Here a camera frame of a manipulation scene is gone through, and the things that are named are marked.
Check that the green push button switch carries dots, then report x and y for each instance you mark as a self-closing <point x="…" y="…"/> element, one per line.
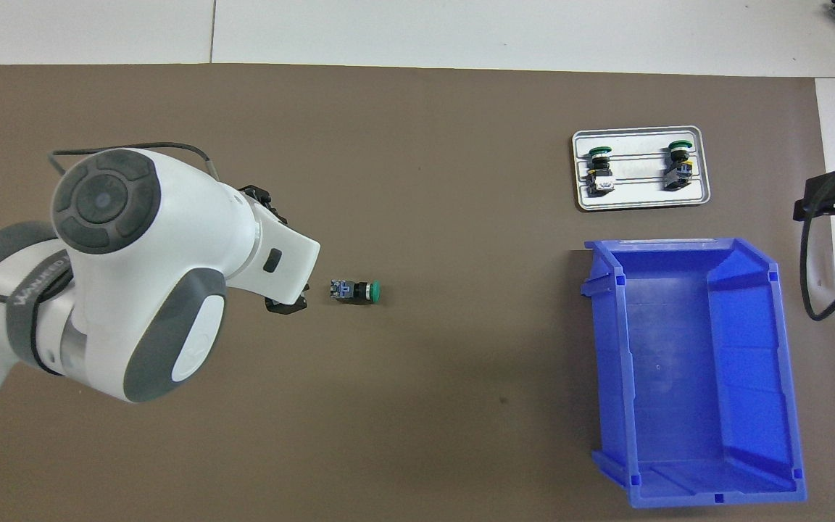
<point x="678" y="170"/>
<point x="356" y="291"/>
<point x="601" y="174"/>

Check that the grey metal tray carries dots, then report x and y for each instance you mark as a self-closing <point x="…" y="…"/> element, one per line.
<point x="642" y="181"/>

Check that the blue plastic storage bin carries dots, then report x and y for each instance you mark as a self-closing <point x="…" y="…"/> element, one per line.
<point x="678" y="377"/>

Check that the brown table mat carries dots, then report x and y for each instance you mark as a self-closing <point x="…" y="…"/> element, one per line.
<point x="425" y="145"/>

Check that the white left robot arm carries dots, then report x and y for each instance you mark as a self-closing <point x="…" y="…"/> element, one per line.
<point x="135" y="254"/>

